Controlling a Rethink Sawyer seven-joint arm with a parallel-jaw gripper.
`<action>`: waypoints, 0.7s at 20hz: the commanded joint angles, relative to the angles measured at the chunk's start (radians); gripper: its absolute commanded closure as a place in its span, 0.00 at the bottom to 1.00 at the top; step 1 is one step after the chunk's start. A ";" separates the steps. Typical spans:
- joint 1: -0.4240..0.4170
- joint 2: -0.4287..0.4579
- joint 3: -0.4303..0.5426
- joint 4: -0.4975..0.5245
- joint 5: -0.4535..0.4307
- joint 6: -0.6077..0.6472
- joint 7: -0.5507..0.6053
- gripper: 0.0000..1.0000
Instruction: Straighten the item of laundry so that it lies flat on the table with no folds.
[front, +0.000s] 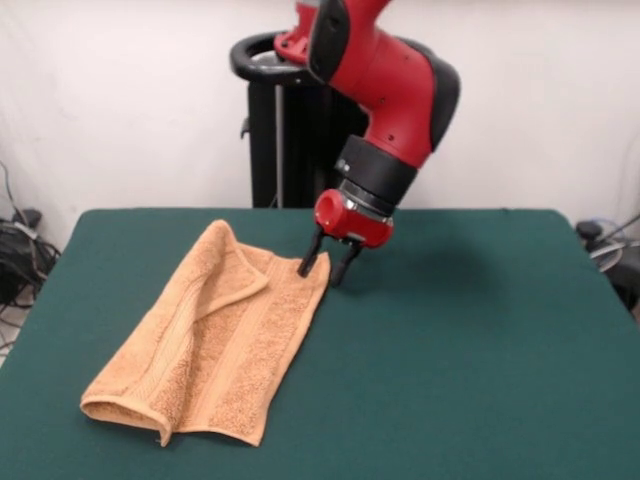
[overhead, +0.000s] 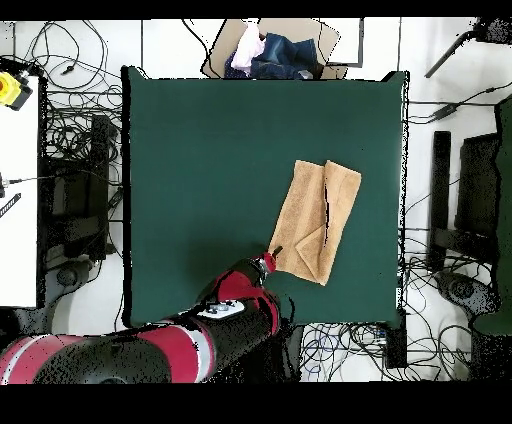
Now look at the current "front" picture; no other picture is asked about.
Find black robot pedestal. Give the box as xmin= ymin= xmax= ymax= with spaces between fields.
xmin=229 ymin=32 xmax=374 ymax=209

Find tan terry towel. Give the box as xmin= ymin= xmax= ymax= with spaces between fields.
xmin=79 ymin=218 xmax=332 ymax=449

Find dark green table cloth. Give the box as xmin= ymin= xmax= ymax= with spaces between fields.
xmin=0 ymin=207 xmax=640 ymax=480

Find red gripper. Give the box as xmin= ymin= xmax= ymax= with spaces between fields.
xmin=296 ymin=188 xmax=395 ymax=288

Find black cable bundle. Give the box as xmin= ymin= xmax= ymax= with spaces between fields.
xmin=0 ymin=159 xmax=62 ymax=351

